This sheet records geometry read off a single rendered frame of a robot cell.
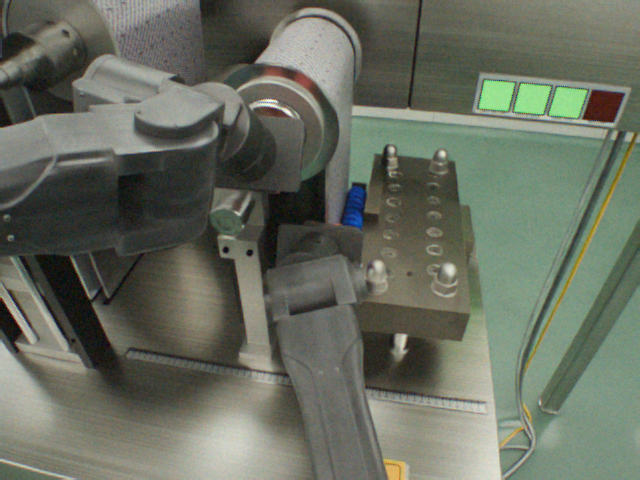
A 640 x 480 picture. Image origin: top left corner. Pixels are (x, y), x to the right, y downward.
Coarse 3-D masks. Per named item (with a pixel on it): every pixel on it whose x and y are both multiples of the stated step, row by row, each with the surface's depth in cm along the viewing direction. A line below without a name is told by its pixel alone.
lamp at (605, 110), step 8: (592, 96) 73; (600, 96) 73; (608, 96) 72; (616, 96) 72; (592, 104) 74; (600, 104) 74; (608, 104) 73; (616, 104) 73; (592, 112) 75; (600, 112) 74; (608, 112) 74; (608, 120) 75
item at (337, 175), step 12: (348, 108) 68; (348, 120) 70; (348, 132) 72; (348, 144) 73; (336, 156) 60; (348, 156) 76; (336, 168) 61; (348, 168) 78; (336, 180) 63; (348, 180) 81; (336, 192) 65; (336, 204) 66; (336, 216) 68
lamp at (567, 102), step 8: (560, 88) 73; (568, 88) 73; (560, 96) 74; (568, 96) 74; (576, 96) 74; (584, 96) 73; (552, 104) 75; (560, 104) 75; (568, 104) 75; (576, 104) 74; (552, 112) 76; (560, 112) 76; (568, 112) 75; (576, 112) 75
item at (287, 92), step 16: (256, 80) 48; (272, 80) 48; (256, 96) 49; (272, 96) 48; (288, 96) 48; (304, 96) 48; (304, 112) 49; (320, 128) 50; (320, 144) 51; (304, 160) 53
